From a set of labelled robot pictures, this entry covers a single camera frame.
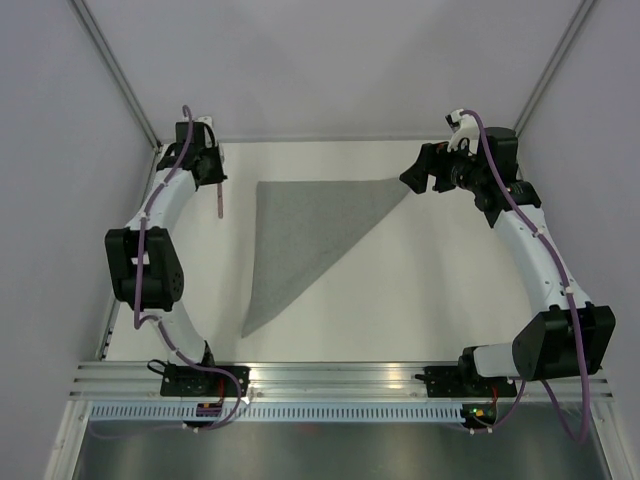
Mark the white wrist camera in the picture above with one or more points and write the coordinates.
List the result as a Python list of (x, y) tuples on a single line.
[(208, 120), (465, 131)]

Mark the white slotted cable duct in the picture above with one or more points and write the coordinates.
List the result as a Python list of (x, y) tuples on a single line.
[(333, 412)]

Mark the right aluminium frame post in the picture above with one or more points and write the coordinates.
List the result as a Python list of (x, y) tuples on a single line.
[(559, 55)]

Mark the aluminium mounting rail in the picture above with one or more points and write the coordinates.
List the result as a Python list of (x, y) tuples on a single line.
[(282, 382)]

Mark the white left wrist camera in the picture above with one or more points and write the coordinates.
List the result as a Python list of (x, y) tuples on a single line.
[(208, 120)]

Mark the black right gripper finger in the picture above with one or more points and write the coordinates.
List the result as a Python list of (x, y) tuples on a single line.
[(441, 181), (416, 176)]

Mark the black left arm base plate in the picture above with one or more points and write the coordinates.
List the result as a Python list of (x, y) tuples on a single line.
[(185, 381)]

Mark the left aluminium frame post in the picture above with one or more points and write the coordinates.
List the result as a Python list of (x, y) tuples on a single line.
[(98, 39)]

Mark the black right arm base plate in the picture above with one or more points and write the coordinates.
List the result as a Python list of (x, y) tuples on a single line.
[(448, 382)]

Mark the grey cloth napkin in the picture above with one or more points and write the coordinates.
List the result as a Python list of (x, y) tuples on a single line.
[(302, 229)]

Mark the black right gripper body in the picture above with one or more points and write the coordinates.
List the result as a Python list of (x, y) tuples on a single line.
[(462, 170)]

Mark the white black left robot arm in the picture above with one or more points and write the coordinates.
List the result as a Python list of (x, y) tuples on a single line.
[(145, 270)]

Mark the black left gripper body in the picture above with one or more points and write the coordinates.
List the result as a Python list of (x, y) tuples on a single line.
[(215, 164)]

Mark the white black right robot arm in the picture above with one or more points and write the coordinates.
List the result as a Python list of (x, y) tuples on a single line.
[(568, 334)]

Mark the aluminium frame post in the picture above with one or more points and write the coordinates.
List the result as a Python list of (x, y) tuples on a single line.
[(98, 39), (559, 55)]

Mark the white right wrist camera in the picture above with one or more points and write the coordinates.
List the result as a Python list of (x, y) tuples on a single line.
[(465, 131)]

